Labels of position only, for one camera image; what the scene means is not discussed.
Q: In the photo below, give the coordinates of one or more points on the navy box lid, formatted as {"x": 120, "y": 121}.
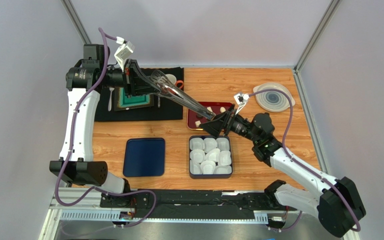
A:
{"x": 144, "y": 157}

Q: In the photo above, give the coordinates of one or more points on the black placemat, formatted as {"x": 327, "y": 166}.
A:
{"x": 168, "y": 110}

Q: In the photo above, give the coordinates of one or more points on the table knife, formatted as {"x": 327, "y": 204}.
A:
{"x": 158, "y": 102}

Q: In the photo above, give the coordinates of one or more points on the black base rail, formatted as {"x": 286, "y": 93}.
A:
{"x": 194, "y": 204}

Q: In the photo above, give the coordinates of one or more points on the metal serving tongs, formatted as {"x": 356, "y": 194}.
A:
{"x": 166, "y": 89}

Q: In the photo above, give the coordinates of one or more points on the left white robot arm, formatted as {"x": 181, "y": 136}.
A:
{"x": 84, "y": 82}

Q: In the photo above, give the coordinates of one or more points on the green square plate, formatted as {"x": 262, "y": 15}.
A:
{"x": 122, "y": 102}

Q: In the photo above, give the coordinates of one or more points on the silver fork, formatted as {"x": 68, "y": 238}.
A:
{"x": 110, "y": 101}

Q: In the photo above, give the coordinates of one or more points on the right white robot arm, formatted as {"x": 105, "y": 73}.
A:
{"x": 335, "y": 202}

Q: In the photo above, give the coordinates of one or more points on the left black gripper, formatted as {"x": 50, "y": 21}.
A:
{"x": 135, "y": 82}

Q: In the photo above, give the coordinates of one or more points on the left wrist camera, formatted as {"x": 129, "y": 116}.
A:
{"x": 123, "y": 52}

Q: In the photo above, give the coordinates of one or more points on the orange mug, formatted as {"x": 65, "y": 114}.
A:
{"x": 177, "y": 82}

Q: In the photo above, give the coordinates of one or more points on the navy box with paper cups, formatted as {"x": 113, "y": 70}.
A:
{"x": 210, "y": 157}

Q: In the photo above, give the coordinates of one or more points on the white round plate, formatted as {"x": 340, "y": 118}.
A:
{"x": 273, "y": 101}

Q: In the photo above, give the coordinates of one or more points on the red lacquer tray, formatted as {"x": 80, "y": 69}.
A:
{"x": 193, "y": 119}

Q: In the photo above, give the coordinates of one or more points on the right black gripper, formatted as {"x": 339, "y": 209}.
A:
{"x": 228, "y": 121}

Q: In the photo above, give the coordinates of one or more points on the white square chocolate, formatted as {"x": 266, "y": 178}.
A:
{"x": 198, "y": 123}

